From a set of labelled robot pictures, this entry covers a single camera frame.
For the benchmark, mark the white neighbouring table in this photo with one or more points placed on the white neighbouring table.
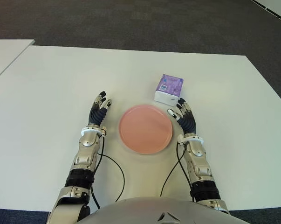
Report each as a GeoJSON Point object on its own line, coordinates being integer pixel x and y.
{"type": "Point", "coordinates": [5, 53]}

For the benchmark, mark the robot right hand black silver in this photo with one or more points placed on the robot right hand black silver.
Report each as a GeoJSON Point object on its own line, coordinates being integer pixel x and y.
{"type": "Point", "coordinates": [188, 122]}

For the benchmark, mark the grey robot torso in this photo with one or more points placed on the grey robot torso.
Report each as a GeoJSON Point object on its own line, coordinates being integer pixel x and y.
{"type": "Point", "coordinates": [140, 212]}

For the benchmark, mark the purple white tissue paper pack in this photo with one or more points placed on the purple white tissue paper pack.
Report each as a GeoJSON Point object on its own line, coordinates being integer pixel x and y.
{"type": "Point", "coordinates": [168, 88]}

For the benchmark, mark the robot left hand black silver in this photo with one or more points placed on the robot left hand black silver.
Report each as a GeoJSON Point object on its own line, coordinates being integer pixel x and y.
{"type": "Point", "coordinates": [96, 115]}

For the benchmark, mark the robot left arm silver black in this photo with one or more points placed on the robot left arm silver black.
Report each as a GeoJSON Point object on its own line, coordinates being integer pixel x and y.
{"type": "Point", "coordinates": [84, 158]}

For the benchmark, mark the robot right arm silver black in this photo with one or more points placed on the robot right arm silver black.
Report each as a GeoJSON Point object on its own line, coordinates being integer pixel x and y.
{"type": "Point", "coordinates": [198, 163]}

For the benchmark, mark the round pink plate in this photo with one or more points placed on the round pink plate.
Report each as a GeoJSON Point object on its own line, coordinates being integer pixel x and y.
{"type": "Point", "coordinates": [145, 130]}

